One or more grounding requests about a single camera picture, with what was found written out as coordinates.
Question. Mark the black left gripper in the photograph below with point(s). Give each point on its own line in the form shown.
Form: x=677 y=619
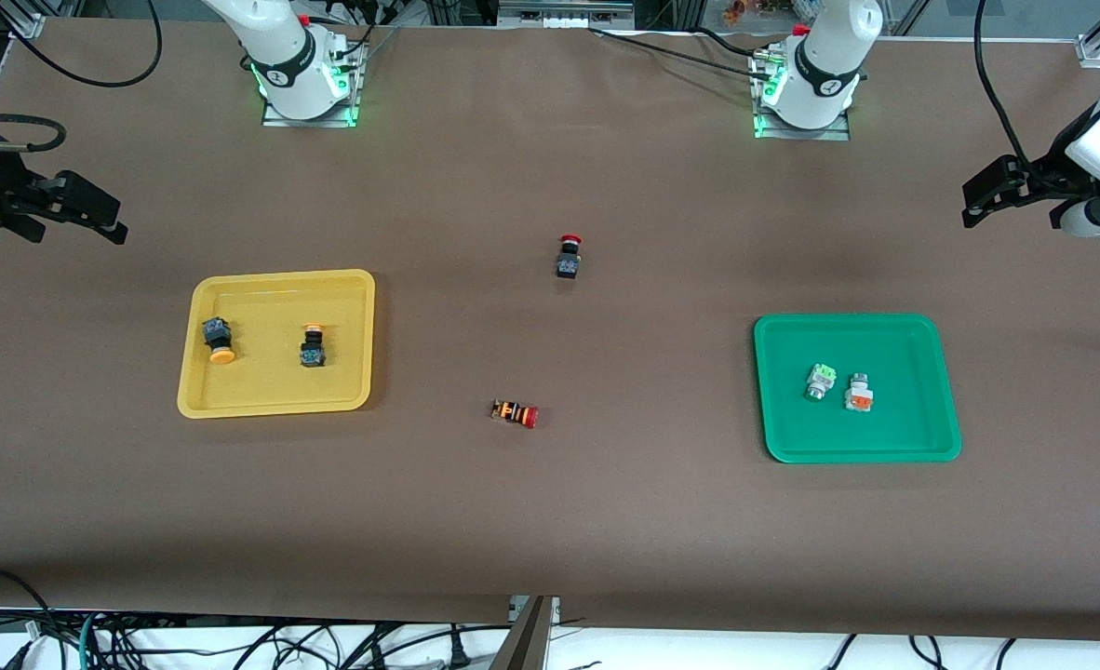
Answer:
x=1049 y=180

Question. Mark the wide yellow cap push button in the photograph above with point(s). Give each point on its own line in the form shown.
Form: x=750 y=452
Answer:
x=218 y=340

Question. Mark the orange block white push button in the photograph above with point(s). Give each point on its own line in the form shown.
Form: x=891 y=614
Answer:
x=858 y=394

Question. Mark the green block white push button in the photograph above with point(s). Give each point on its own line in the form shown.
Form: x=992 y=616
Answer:
x=820 y=381

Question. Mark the small yellow cap push button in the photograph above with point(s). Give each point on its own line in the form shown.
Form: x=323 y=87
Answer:
x=313 y=349

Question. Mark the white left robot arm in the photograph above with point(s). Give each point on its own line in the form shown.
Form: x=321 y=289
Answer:
x=829 y=65

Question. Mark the green plastic tray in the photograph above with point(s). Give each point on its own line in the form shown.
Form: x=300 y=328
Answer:
x=913 y=419

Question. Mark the yellow plastic tray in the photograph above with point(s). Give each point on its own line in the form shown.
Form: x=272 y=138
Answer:
x=271 y=381

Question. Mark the red mushroom button black body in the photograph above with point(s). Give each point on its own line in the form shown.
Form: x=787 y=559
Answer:
x=569 y=259

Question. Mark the grey power strip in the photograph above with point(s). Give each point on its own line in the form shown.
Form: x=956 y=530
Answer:
x=564 y=16

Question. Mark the brown table cover sheet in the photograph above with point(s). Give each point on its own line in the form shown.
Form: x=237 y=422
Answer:
x=550 y=521

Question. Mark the grey support beam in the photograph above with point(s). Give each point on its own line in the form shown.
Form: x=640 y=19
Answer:
x=524 y=647

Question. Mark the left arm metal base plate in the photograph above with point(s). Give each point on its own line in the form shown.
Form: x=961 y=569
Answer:
x=838 y=133

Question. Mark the metal corner bracket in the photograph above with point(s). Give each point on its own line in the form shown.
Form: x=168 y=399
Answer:
x=24 y=23
x=1093 y=48

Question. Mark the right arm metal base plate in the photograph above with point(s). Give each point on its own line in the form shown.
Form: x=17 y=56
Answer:
x=275 y=118

